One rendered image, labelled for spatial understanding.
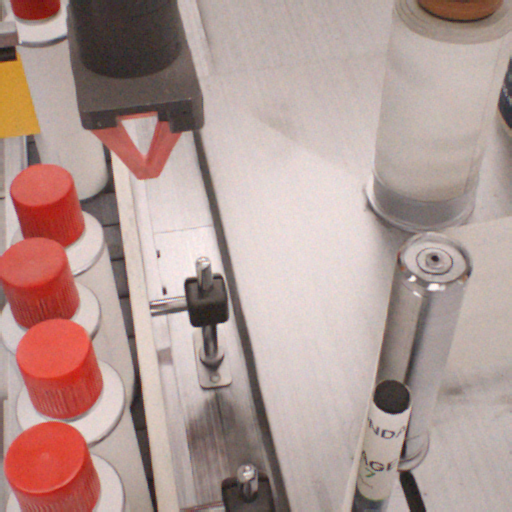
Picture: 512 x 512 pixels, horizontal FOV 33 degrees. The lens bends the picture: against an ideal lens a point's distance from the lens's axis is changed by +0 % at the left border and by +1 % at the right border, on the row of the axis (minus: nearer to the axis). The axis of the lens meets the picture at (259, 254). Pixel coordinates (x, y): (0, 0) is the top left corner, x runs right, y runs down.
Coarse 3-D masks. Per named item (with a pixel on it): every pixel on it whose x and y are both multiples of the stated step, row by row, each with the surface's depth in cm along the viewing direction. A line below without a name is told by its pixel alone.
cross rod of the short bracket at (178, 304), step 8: (176, 296) 61; (184, 296) 61; (152, 304) 61; (160, 304) 61; (168, 304) 61; (176, 304) 61; (184, 304) 61; (152, 312) 61; (160, 312) 61; (168, 312) 61; (176, 312) 61; (184, 312) 61
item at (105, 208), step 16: (32, 144) 76; (32, 160) 75; (112, 176) 74; (112, 192) 73; (96, 208) 71; (112, 208) 71; (112, 224) 70; (112, 240) 69; (112, 256) 68; (128, 288) 66; (128, 304) 65; (128, 320) 64; (128, 336) 63; (144, 416) 58; (144, 432) 58; (144, 448) 57; (144, 464) 56
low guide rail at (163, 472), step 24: (120, 168) 69; (120, 192) 67; (120, 216) 66; (144, 288) 61; (144, 312) 60; (144, 336) 58; (144, 360) 57; (144, 384) 56; (168, 456) 53; (168, 480) 51; (168, 504) 51
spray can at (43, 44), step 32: (32, 0) 58; (32, 32) 59; (64, 32) 60; (32, 64) 61; (64, 64) 61; (32, 96) 63; (64, 96) 63; (64, 128) 65; (64, 160) 68; (96, 160) 69; (96, 192) 71
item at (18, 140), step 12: (12, 144) 64; (12, 156) 63; (12, 168) 63; (12, 180) 62; (12, 204) 60; (12, 216) 59; (12, 228) 59; (12, 372) 51; (12, 384) 51; (12, 396) 50; (12, 408) 49; (12, 420) 49; (12, 432) 48
